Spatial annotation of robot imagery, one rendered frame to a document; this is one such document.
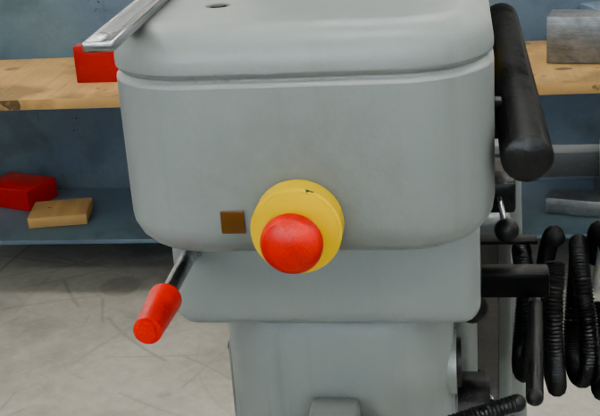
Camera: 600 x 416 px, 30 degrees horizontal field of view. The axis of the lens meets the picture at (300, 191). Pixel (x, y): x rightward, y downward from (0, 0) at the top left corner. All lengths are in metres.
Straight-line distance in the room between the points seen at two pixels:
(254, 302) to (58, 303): 4.09
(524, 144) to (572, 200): 4.12
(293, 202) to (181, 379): 3.50
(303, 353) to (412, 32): 0.33
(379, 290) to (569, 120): 4.51
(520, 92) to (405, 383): 0.26
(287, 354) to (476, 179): 0.27
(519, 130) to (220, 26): 0.21
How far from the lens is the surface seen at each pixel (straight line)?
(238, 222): 0.75
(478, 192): 0.75
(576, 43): 4.72
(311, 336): 0.93
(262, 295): 0.87
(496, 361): 1.45
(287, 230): 0.69
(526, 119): 0.78
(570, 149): 1.27
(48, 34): 5.55
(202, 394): 4.09
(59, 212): 5.17
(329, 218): 0.72
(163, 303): 0.77
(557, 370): 1.25
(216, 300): 0.88
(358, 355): 0.93
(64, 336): 4.65
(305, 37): 0.71
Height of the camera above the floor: 2.03
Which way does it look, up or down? 20 degrees down
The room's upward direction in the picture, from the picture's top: 4 degrees counter-clockwise
